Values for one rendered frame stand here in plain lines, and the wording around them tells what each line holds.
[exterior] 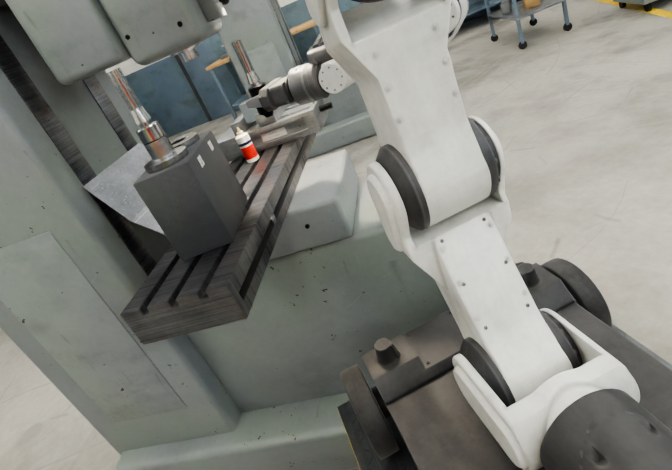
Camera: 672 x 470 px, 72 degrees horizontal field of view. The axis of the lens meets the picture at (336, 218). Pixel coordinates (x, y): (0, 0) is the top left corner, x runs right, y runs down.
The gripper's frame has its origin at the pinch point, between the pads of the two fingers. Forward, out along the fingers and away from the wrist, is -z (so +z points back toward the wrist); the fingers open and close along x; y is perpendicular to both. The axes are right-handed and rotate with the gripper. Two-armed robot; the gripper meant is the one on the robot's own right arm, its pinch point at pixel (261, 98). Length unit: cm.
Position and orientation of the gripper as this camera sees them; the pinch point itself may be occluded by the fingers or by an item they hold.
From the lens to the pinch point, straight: 122.4
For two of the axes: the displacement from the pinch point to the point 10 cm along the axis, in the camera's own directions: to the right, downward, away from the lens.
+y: 3.6, 8.3, 4.4
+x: -3.3, 5.5, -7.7
